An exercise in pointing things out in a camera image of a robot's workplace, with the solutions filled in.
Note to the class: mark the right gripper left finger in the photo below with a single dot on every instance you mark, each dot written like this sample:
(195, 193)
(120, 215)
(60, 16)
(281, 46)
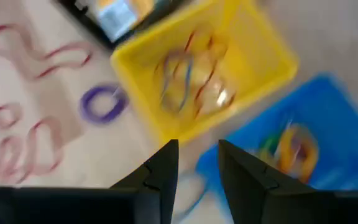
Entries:
(160, 193)

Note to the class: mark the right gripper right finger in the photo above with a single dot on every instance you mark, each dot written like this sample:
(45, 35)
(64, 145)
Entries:
(253, 196)

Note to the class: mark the orange spiral coil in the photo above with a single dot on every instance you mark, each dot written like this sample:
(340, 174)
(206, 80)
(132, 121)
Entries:
(312, 152)

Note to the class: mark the purple spiral coil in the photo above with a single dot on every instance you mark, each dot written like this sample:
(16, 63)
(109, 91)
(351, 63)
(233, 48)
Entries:
(87, 105)

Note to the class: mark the red rubber band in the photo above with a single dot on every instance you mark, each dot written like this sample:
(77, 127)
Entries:
(208, 77)
(57, 143)
(67, 48)

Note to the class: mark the blue rubber band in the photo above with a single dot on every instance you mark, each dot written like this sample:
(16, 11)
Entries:
(188, 77)

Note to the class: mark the blue plastic basket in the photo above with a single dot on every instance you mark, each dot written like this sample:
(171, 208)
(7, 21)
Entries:
(337, 109)

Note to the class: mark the yellow plastic basket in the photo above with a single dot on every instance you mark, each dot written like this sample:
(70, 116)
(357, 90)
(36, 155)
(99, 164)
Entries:
(253, 62)

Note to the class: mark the black plastic basket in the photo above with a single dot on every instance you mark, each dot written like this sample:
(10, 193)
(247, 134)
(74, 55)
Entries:
(85, 21)

